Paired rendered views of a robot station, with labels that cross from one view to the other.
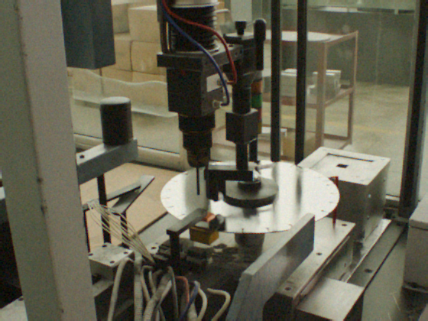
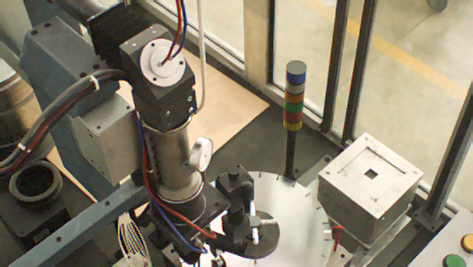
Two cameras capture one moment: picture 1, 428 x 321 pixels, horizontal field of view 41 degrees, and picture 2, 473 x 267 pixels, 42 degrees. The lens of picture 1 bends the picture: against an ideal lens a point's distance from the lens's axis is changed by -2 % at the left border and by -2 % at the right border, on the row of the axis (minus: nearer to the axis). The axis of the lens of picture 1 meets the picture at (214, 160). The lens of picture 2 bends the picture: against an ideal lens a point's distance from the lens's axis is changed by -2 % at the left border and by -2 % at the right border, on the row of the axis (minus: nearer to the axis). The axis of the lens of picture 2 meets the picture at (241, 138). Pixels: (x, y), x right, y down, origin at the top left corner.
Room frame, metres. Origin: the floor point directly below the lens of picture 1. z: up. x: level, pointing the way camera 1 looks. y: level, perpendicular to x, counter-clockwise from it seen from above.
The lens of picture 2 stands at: (0.33, -0.21, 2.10)
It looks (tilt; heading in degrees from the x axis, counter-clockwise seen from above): 51 degrees down; 14
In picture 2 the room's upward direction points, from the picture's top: 2 degrees counter-clockwise
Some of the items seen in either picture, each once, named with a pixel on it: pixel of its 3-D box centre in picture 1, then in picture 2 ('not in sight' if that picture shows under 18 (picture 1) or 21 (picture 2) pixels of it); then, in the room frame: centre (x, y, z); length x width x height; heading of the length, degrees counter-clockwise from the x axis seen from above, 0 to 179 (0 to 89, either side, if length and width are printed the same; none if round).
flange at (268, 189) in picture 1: (249, 185); (253, 231); (0.99, -0.06, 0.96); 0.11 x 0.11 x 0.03
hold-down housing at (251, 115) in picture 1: (241, 82); (235, 204); (0.92, -0.05, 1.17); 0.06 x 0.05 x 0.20; 138
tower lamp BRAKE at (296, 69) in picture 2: not in sight; (296, 72); (1.30, -0.09, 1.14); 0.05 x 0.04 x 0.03; 57
